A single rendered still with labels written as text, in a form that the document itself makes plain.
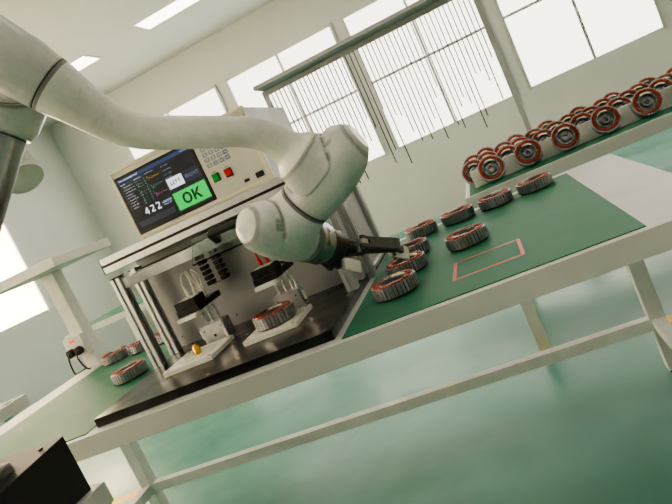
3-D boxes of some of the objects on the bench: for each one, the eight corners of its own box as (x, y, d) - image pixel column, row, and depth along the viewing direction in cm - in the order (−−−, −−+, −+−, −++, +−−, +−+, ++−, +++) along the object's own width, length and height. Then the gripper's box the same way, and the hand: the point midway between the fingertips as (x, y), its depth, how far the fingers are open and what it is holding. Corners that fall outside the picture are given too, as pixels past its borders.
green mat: (86, 434, 145) (85, 434, 145) (-93, 501, 162) (-93, 500, 162) (232, 310, 234) (232, 309, 234) (107, 361, 251) (107, 361, 251)
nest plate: (297, 326, 145) (295, 321, 145) (244, 347, 150) (242, 342, 149) (313, 307, 160) (311, 302, 160) (264, 326, 164) (262, 322, 164)
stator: (407, 297, 135) (400, 282, 134) (367, 307, 142) (361, 293, 141) (428, 277, 143) (421, 263, 143) (390, 288, 150) (383, 275, 150)
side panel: (376, 276, 174) (329, 172, 170) (367, 280, 175) (319, 176, 171) (388, 254, 200) (348, 163, 196) (380, 257, 201) (340, 167, 197)
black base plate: (335, 339, 128) (330, 329, 128) (97, 428, 146) (93, 419, 146) (369, 279, 173) (366, 272, 173) (184, 353, 191) (181, 346, 191)
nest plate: (213, 359, 152) (210, 355, 152) (164, 378, 156) (162, 374, 156) (235, 337, 166) (233, 333, 166) (189, 355, 171) (187, 351, 170)
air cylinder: (304, 306, 165) (296, 288, 164) (280, 316, 167) (272, 298, 166) (309, 301, 170) (301, 283, 169) (286, 310, 172) (277, 293, 171)
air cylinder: (229, 336, 172) (220, 319, 171) (207, 345, 174) (198, 328, 173) (236, 330, 177) (227, 313, 176) (214, 339, 179) (206, 322, 178)
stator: (458, 242, 168) (453, 230, 167) (495, 230, 161) (490, 217, 160) (442, 256, 159) (437, 243, 158) (481, 245, 152) (475, 231, 152)
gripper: (281, 275, 133) (344, 287, 149) (372, 246, 118) (431, 263, 134) (279, 242, 135) (341, 258, 151) (368, 209, 120) (427, 231, 136)
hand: (380, 260), depth 142 cm, fingers open, 13 cm apart
